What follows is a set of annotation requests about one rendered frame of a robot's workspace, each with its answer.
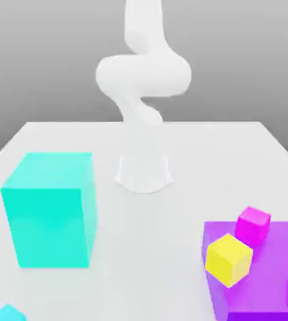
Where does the small magenta cube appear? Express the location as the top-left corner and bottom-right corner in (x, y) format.
(234, 206), (272, 248)

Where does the small yellow cube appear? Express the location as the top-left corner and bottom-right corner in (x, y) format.
(205, 233), (254, 288)

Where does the small cyan cube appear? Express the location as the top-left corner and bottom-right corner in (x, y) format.
(0, 303), (27, 321)

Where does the large turquoise box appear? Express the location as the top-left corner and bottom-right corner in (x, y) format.
(0, 151), (99, 269)

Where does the large purple box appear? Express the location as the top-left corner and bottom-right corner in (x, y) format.
(200, 220), (288, 321)

